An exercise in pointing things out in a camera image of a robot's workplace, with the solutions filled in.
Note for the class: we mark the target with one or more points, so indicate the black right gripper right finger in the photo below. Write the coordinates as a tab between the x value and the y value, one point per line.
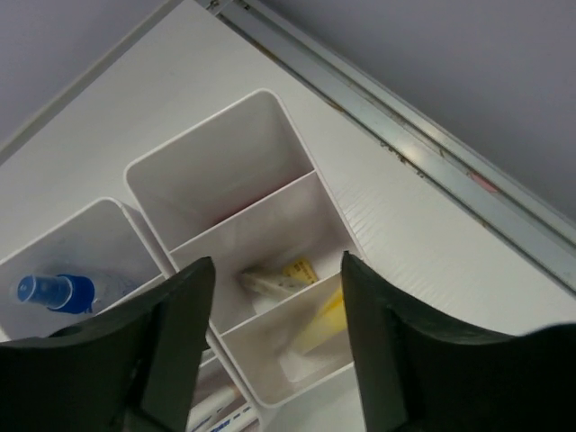
420	369

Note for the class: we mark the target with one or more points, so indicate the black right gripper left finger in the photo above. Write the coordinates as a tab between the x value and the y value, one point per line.
133	367

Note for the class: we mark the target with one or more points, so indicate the pink-capped white marker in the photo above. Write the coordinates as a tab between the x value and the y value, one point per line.
207	415

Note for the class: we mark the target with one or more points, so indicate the yellow highlighter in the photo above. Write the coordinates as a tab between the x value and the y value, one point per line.
328	321

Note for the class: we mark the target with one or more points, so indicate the clear spray bottle blue cap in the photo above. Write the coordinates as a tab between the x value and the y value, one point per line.
79	292

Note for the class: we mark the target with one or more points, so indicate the white eraser block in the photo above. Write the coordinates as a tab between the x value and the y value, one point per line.
270	284

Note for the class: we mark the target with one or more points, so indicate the yellow eraser block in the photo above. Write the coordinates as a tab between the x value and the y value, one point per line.
301	269

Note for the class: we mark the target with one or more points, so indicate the white divided organizer box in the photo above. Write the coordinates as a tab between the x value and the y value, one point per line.
241	188

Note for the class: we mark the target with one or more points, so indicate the aluminium rail along wall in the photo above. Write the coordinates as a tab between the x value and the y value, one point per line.
501	204

